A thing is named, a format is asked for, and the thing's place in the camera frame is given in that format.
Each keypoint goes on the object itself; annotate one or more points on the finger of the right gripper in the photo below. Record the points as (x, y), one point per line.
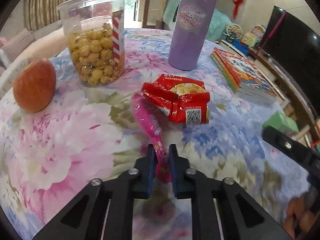
(302, 155)

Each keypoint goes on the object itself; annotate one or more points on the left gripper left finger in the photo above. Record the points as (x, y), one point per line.
(104, 209)

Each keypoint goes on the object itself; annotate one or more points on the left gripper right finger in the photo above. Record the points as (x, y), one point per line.
(220, 209)

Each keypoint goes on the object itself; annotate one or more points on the pink toothbrush package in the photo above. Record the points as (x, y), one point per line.
(149, 124)

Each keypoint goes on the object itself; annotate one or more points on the right hand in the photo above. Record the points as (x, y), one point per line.
(297, 213)

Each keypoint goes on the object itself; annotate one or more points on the green carton box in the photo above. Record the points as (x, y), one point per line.
(282, 123)

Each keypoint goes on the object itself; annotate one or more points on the white tv cabinet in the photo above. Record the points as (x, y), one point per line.
(292, 100)

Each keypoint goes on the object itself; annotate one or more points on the floral tablecloth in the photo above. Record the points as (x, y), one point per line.
(86, 133)

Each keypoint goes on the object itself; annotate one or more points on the stack of children books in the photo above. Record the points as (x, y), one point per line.
(244, 78)

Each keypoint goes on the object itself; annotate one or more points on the black television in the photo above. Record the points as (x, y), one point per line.
(294, 45)

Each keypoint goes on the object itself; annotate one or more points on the red snack packet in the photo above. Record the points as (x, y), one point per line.
(181, 99)

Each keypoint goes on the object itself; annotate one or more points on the red apple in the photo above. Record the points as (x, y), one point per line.
(34, 87)

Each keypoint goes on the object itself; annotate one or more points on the toy ferris wheel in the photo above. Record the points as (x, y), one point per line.
(233, 32)

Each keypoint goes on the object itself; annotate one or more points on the teal covered furniture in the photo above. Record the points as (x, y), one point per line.
(216, 28)

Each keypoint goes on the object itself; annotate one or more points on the clear popcorn jar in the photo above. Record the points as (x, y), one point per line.
(94, 31)

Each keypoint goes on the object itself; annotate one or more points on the pink striped pillow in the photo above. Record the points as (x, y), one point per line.
(13, 48)

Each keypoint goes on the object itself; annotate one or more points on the purple thermos bottle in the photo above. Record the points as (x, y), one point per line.
(192, 24)

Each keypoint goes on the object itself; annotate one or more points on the beige curtain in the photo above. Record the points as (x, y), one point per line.
(40, 13)

